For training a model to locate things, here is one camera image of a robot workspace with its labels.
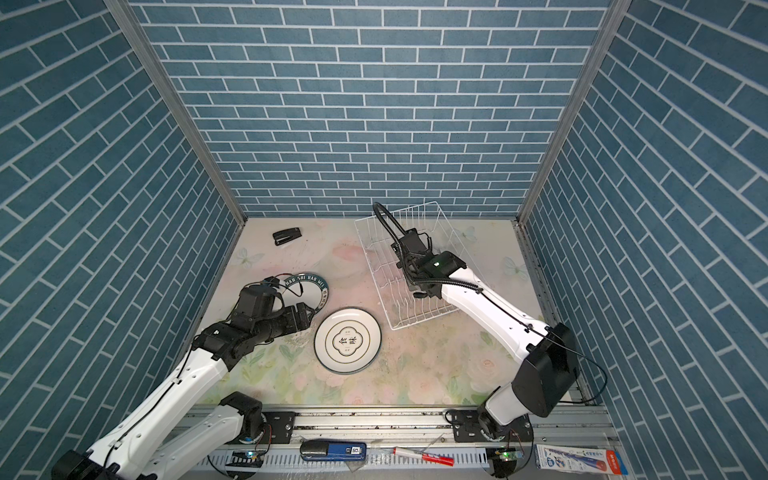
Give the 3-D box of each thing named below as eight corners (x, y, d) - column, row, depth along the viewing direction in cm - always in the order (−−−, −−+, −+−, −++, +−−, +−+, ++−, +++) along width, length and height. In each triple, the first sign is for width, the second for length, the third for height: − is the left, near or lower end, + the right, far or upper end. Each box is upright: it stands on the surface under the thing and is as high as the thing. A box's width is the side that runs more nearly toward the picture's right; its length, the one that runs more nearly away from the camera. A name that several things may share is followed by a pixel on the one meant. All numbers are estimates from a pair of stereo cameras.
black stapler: (276, 245, 114) (273, 240, 112) (274, 237, 117) (272, 233, 115) (303, 237, 117) (301, 232, 115) (300, 230, 120) (299, 225, 117)
